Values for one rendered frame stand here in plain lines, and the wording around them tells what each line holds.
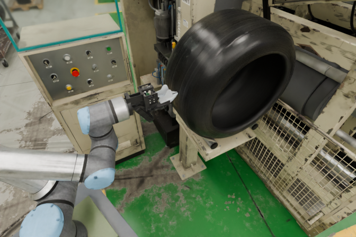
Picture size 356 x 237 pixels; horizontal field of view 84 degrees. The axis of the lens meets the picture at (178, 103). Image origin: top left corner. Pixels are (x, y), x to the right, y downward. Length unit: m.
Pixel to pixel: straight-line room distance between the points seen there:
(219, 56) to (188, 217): 1.42
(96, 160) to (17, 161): 0.20
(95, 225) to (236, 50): 1.05
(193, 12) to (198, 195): 1.47
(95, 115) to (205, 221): 1.38
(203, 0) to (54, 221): 1.11
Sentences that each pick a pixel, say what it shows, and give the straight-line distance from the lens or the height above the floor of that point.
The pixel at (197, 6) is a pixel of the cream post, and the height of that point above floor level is 1.47.
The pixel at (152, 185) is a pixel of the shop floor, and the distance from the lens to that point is 1.96.
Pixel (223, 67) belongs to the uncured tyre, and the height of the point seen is 1.39.
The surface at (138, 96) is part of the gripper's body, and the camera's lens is 0.73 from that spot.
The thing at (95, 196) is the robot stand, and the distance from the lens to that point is 1.34.
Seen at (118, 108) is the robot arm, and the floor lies 1.28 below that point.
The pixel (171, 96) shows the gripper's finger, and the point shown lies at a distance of 0.80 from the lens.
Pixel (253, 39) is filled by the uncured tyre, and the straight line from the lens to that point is 0.77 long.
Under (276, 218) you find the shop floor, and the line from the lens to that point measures 2.01.
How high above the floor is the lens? 1.76
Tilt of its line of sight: 43 degrees down
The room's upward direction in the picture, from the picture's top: straight up
